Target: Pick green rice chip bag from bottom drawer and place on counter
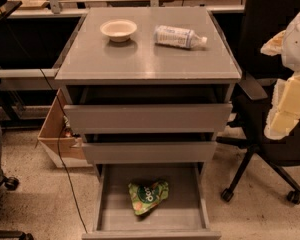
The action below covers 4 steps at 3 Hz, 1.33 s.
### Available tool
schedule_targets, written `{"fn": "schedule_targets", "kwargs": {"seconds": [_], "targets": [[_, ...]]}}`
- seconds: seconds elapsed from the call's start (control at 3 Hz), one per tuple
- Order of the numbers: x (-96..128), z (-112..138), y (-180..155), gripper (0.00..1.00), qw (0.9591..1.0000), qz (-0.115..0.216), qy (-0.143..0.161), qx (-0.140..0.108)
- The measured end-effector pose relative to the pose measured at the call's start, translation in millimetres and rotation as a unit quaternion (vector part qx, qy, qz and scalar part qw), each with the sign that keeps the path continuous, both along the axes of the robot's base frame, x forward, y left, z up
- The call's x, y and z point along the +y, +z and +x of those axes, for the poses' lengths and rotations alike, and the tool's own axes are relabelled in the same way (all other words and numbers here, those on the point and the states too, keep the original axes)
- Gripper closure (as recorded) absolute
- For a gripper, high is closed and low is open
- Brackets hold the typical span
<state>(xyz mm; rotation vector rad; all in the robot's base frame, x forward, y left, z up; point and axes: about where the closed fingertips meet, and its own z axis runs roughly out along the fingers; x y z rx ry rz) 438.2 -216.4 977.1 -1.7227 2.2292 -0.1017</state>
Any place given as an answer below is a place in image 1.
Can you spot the white paper bowl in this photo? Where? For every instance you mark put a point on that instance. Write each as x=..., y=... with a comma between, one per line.
x=119, y=30

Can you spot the cardboard box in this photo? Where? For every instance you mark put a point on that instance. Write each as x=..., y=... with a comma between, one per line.
x=62, y=147

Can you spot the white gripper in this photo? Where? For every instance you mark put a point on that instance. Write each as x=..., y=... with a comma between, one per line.
x=299, y=42

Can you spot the black chair caster left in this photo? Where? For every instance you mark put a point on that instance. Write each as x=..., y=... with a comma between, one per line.
x=11, y=183

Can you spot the black office chair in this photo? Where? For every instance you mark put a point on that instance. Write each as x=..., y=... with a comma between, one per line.
x=267, y=99

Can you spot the grey middle drawer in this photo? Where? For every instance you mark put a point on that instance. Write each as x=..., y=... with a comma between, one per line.
x=149, y=148

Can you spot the grey drawer cabinet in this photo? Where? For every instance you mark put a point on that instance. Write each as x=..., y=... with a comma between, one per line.
x=94, y=59

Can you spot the grey drawer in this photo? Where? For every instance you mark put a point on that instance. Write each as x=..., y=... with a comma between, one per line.
x=149, y=148
x=182, y=216
x=121, y=109

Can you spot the clear plastic water bottle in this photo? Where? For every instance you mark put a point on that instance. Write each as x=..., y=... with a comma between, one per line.
x=178, y=37

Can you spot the green rice chip bag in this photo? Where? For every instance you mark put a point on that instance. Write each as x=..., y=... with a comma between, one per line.
x=145, y=198

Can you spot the grey top drawer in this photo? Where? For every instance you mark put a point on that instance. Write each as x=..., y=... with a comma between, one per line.
x=121, y=109

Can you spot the grey bottom drawer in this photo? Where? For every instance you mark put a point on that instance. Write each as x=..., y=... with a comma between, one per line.
x=182, y=216

